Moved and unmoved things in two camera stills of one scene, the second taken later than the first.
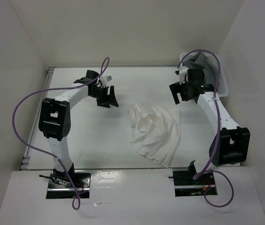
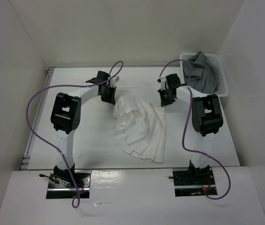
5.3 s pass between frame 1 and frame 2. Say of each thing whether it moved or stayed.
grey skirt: stayed
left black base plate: stayed
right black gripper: moved
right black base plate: stayed
